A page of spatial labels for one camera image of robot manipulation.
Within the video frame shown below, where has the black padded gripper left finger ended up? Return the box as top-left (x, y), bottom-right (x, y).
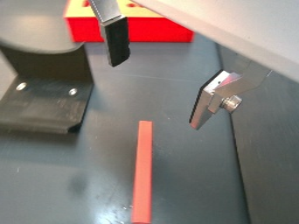
top-left (88, 0), bottom-right (131, 67)

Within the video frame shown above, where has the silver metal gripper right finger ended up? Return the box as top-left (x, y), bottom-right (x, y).
top-left (190, 55), bottom-right (272, 130)

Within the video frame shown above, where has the red double-square bar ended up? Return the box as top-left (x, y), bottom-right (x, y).
top-left (131, 121), bottom-right (154, 224)

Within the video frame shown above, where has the red shape-sorting board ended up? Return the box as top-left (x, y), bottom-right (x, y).
top-left (64, 0), bottom-right (194, 42)

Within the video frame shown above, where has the black curved holder stand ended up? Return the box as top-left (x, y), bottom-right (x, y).
top-left (0, 41), bottom-right (94, 134)

